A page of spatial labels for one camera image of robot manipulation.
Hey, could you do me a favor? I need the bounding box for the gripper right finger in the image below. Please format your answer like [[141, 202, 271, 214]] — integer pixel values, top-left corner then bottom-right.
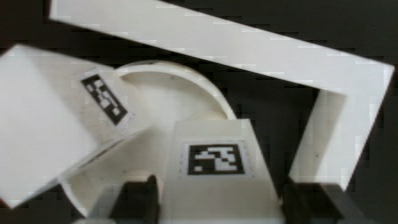
[[282, 180, 365, 224]]

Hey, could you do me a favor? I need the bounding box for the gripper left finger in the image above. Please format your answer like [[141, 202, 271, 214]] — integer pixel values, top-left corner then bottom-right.
[[111, 176, 161, 224]]

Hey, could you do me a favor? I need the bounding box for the white stool leg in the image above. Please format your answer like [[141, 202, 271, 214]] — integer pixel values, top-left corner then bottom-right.
[[0, 45, 152, 207], [161, 119, 285, 224]]

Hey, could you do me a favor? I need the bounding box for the white round stool seat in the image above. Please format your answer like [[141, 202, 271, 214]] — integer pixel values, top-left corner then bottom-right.
[[63, 61, 237, 224]]

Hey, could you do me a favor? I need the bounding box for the white right fence bar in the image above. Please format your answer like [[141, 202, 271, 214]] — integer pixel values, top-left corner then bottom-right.
[[51, 0, 395, 186]]

